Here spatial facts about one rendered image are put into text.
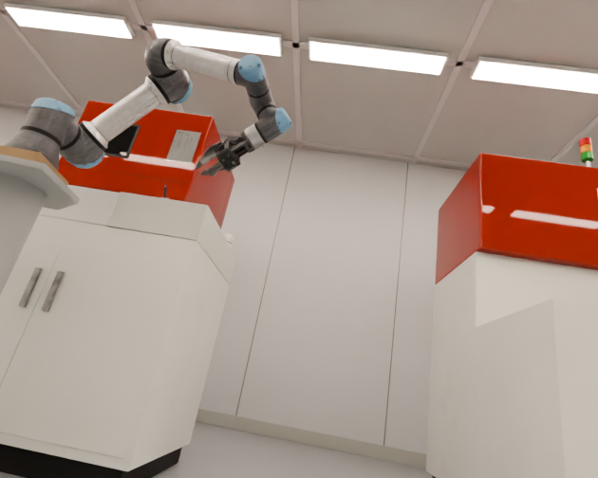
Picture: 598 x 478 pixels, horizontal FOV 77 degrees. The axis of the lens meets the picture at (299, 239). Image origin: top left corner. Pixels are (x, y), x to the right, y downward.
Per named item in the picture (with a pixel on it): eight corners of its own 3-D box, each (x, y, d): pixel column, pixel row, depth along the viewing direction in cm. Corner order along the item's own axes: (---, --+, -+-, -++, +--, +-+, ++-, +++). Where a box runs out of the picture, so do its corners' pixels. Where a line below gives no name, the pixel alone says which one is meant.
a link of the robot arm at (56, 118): (9, 124, 116) (28, 90, 121) (43, 151, 128) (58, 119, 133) (43, 125, 114) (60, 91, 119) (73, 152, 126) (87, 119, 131)
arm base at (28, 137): (39, 154, 110) (52, 126, 113) (-13, 145, 109) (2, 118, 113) (65, 180, 124) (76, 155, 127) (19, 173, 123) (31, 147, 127)
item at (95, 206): (-10, 213, 153) (6, 184, 158) (118, 234, 149) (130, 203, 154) (-29, 203, 145) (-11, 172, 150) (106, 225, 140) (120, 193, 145)
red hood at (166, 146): (111, 232, 284) (138, 165, 306) (215, 249, 277) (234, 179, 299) (47, 180, 214) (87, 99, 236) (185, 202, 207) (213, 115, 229)
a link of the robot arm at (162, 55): (143, 20, 128) (269, 50, 114) (159, 47, 138) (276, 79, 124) (124, 44, 125) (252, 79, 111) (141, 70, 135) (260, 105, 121)
